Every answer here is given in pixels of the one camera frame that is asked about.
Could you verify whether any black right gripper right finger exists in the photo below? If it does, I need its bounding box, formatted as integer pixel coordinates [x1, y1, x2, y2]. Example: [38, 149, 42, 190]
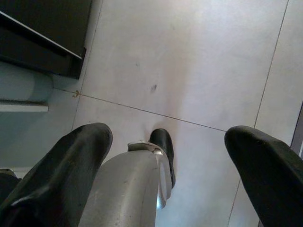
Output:
[224, 125, 303, 227]

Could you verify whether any black robot foot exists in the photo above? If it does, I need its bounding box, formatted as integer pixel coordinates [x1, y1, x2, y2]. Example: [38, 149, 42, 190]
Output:
[149, 128, 176, 190]

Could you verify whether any dark cabinet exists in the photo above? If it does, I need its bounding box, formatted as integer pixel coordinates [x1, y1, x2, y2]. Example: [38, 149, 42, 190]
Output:
[0, 0, 92, 80]

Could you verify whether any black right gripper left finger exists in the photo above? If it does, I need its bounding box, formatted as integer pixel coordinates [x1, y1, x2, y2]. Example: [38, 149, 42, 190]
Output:
[0, 122, 114, 227]

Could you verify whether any silver right robot leg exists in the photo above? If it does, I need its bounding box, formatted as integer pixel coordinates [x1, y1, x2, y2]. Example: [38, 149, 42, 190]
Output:
[79, 139, 172, 227]

